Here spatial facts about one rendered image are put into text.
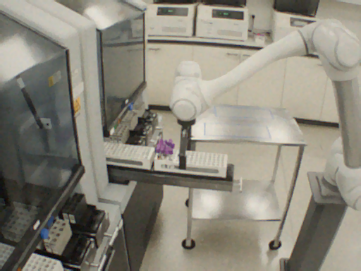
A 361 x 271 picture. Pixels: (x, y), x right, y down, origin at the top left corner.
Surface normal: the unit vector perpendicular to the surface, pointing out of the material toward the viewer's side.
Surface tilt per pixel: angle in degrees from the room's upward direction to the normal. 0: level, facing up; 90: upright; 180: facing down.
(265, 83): 90
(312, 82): 90
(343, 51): 85
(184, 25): 90
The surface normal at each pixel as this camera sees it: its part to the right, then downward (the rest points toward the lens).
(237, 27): -0.15, 0.47
